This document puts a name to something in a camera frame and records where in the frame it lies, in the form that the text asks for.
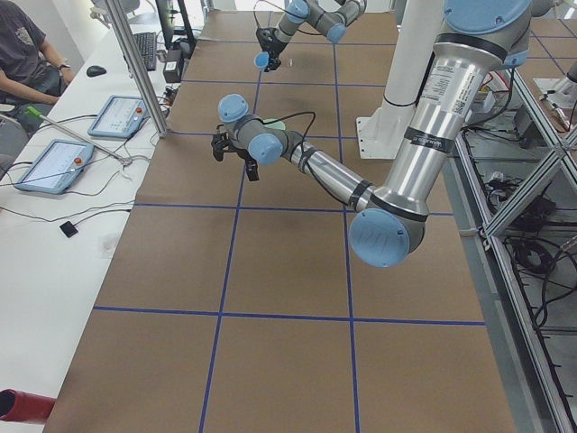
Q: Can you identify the aluminium frame rack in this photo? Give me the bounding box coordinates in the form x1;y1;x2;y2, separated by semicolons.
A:
445;58;576;432

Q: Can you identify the mint green ceramic bowl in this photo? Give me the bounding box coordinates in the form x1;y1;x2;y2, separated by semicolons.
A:
262;119;287;131

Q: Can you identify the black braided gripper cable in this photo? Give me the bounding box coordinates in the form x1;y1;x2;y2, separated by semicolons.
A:
259;111;317;150

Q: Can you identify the small black square pad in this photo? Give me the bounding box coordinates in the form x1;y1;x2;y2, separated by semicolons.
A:
60;221;78;238

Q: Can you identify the aluminium frame post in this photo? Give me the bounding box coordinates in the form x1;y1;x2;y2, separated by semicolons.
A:
105;0;168;138

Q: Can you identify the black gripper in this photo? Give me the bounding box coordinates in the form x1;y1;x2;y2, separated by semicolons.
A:
211;125;260;181
256;27;288;72

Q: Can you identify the black computer keyboard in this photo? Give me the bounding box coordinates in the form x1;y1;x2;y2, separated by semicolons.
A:
133;32;157;71

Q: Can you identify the seated person in grey shirt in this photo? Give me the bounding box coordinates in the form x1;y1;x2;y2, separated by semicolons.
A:
1;1;75;134

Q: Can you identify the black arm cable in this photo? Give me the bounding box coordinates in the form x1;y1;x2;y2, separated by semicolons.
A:
252;0;289;31

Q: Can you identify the near blue teach pendant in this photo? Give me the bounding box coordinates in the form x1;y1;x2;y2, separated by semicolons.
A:
14;139;95;195

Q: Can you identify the silver rod green handle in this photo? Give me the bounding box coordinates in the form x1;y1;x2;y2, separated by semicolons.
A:
26;106;133;167

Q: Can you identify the light blue plastic cup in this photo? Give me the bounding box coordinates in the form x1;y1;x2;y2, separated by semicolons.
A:
253;51;270;71

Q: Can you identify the far blue teach pendant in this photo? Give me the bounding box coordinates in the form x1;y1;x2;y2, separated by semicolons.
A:
87;95;148;139

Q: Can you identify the blue teach pendant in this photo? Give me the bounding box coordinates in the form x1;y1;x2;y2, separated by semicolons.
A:
14;139;95;195
87;95;148;139

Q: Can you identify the red cylinder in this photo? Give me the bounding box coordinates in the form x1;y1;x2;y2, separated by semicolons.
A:
1;389;56;424

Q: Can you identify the black power adapter box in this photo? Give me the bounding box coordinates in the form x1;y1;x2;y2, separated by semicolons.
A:
163;49;184;84

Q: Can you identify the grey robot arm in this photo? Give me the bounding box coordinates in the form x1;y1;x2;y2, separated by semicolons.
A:
211;1;551;267
254;0;366;72

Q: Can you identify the black computer mouse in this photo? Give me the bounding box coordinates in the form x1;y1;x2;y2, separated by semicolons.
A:
86;65;107;78

